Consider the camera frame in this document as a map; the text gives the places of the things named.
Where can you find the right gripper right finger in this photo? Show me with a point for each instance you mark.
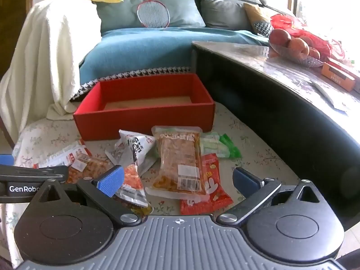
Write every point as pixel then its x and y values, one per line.
pixel 257 194

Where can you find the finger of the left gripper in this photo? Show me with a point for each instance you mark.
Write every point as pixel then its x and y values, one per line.
pixel 6 159

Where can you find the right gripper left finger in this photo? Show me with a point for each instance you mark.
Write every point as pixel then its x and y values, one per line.
pixel 101 191

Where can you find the red Trolli candy bag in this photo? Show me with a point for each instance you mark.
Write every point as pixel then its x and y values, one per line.
pixel 218 198

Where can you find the white bamboo shoot snack bag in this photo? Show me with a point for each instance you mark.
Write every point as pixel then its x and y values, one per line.
pixel 136 153

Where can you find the red white spicy strip pack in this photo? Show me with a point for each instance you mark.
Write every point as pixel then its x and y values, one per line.
pixel 65 156

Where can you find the green white snack bag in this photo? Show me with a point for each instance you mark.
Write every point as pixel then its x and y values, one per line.
pixel 220 145

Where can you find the clear orange tofu snack pack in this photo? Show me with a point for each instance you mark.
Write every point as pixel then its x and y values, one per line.
pixel 180 173

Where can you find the dark red spicy snack pack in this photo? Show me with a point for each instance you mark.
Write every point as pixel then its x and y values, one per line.
pixel 86 166

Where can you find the white towel blanket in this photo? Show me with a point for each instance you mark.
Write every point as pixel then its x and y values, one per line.
pixel 44 74

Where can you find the red cardboard box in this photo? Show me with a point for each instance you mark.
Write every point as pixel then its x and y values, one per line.
pixel 139 103

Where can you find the dark coffee table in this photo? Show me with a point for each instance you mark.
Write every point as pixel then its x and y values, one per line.
pixel 278 101

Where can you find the white paper on table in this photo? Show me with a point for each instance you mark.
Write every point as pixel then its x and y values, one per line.
pixel 336 99

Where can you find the orange box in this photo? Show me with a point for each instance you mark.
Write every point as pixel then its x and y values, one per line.
pixel 338 76

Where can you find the teal sofa cover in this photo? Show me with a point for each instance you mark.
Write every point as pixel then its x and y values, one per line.
pixel 136 52

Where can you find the glass fruit bowl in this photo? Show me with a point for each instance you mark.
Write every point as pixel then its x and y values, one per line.
pixel 297 57

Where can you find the peach fruit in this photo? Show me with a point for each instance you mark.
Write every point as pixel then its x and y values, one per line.
pixel 280 37
pixel 299 45

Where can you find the red plastic bag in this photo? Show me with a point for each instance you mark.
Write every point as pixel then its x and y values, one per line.
pixel 294 26

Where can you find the patterned throw pillow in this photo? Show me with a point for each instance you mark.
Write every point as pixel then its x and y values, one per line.
pixel 260 22

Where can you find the badminton racket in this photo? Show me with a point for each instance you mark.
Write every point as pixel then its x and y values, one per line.
pixel 153 14

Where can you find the grey sofa cushion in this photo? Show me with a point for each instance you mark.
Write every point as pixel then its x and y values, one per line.
pixel 225 14

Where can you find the green sofa cushion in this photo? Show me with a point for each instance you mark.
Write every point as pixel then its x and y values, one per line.
pixel 183 13

